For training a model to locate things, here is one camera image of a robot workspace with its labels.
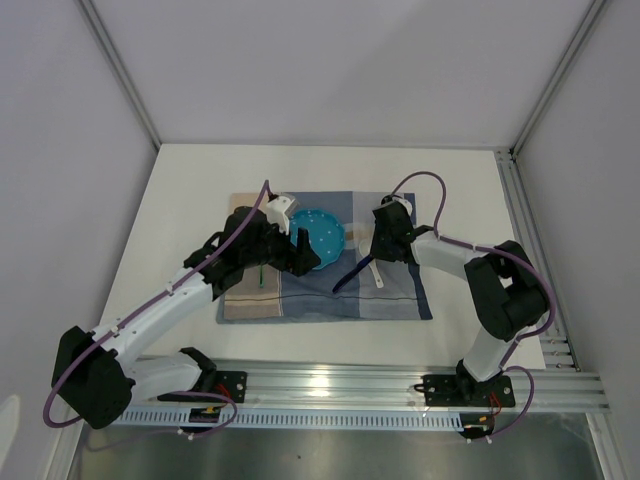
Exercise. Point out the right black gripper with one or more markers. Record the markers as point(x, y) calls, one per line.
point(376, 250)

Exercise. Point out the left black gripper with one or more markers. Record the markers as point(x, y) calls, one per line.
point(298, 260)

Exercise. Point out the purple teal fork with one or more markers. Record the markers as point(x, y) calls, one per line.
point(261, 277)

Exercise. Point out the white ceramic spoon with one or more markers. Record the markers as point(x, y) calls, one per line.
point(364, 250)

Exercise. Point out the purple knife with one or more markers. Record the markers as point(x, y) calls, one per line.
point(348, 277)

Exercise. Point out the blue beige checked cloth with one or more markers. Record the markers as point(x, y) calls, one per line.
point(309, 299)

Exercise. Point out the teal dotted plate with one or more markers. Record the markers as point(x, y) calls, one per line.
point(326, 233)

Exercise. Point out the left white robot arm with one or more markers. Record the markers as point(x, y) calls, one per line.
point(100, 372)

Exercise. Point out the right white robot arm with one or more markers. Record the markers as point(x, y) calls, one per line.
point(508, 294)

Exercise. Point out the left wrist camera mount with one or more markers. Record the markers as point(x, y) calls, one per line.
point(279, 209)

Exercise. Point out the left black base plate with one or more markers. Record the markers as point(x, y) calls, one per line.
point(230, 384)

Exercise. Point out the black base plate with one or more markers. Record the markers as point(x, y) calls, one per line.
point(230, 384)
point(448, 390)

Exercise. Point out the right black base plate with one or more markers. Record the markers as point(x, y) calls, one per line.
point(448, 390)

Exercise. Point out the white slotted cable duct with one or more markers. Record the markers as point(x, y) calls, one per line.
point(167, 416)

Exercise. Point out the aluminium mounting rail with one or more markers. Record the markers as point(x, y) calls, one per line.
point(316, 386)

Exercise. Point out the right aluminium frame post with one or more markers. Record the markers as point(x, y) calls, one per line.
point(560, 72)

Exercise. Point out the aluminium frame post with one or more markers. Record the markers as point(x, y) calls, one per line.
point(116, 64)
point(560, 72)

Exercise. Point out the left aluminium frame post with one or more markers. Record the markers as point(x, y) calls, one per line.
point(116, 64)

